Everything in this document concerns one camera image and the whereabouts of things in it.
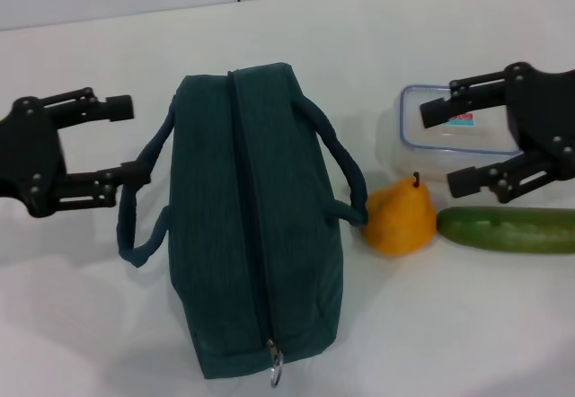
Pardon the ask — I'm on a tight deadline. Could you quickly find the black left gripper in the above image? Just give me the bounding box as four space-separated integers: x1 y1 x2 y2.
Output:
0 86 152 218

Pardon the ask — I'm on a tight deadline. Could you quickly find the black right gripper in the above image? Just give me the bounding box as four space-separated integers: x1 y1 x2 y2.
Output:
420 61 575 205

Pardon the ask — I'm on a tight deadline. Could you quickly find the clear container with blue-rimmed lid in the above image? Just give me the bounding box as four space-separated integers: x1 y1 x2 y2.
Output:
385 84 525 182

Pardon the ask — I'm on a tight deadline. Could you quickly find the green cucumber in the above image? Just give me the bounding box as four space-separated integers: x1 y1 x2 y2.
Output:
437 207 575 254

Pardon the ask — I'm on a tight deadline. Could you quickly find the dark teal fabric lunch bag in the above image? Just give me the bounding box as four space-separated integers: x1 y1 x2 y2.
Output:
115 61 370 391

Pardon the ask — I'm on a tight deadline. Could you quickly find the yellow pear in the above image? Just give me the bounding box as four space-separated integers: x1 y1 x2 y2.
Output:
361 171 438 257

